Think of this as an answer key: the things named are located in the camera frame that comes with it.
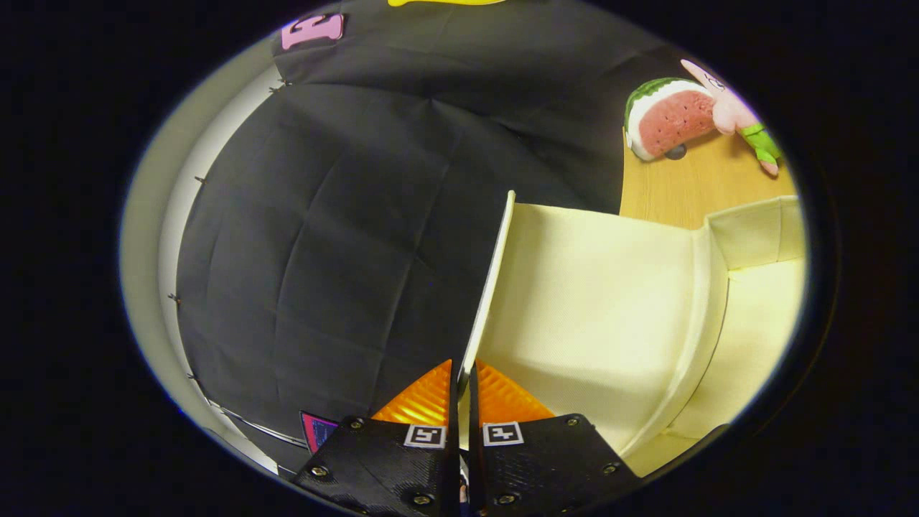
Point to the pink starfish plush toy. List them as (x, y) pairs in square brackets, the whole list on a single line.
[(729, 108)]

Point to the colourful printed booklet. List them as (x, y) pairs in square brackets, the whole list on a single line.
[(317, 431)]

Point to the watermelon slice plush toy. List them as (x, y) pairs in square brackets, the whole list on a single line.
[(671, 118)]

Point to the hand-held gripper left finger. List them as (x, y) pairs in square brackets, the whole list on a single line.
[(454, 413)]

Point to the grey fabric storage box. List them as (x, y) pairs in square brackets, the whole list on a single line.
[(596, 301)]

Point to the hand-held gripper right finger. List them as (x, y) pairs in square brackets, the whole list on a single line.
[(474, 416)]

